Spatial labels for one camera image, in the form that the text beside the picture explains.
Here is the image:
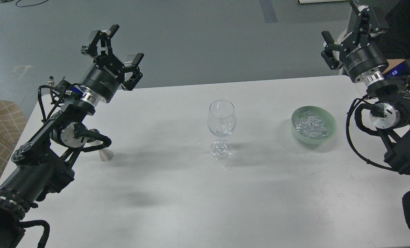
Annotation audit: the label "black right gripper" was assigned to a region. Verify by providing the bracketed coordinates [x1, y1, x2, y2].
[321, 0, 388, 83]

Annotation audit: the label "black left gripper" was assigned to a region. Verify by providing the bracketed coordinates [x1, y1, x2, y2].
[78, 25, 144, 103]

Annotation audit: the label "steel double jigger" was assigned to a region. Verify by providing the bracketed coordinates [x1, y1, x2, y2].
[88, 129, 114, 162]

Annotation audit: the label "clear ice cubes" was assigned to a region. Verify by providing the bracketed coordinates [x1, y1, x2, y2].
[293, 115, 330, 140]

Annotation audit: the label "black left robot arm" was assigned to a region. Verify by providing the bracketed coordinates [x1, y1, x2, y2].
[0, 24, 144, 248]

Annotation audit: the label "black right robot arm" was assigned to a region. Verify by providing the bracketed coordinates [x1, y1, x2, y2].
[321, 0, 410, 175]

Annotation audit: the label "clear wine glass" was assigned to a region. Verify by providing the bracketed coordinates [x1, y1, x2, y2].
[207, 100, 237, 159]

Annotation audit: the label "white office chair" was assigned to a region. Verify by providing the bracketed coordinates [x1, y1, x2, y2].
[337, 29, 352, 43]

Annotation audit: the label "person's black clothed torso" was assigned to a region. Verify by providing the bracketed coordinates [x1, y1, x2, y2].
[376, 0, 410, 59]

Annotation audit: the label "green bowl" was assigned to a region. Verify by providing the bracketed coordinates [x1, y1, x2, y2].
[290, 106, 338, 145]

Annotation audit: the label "black floor cable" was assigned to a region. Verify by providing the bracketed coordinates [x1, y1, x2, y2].
[0, 0, 49, 14]

